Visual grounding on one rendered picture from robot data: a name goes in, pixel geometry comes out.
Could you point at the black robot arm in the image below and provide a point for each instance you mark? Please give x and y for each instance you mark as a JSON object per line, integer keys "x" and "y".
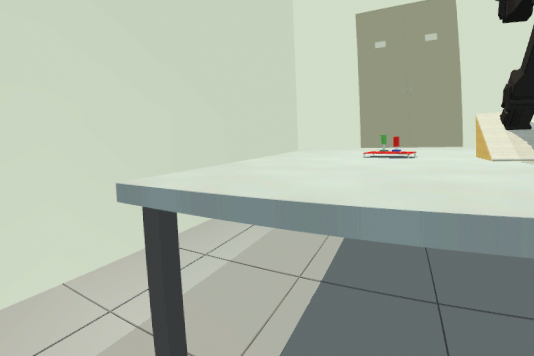
{"x": 518, "y": 94}

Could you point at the red circuit board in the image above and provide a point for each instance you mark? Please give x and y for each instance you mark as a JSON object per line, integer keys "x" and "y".
{"x": 396, "y": 151}

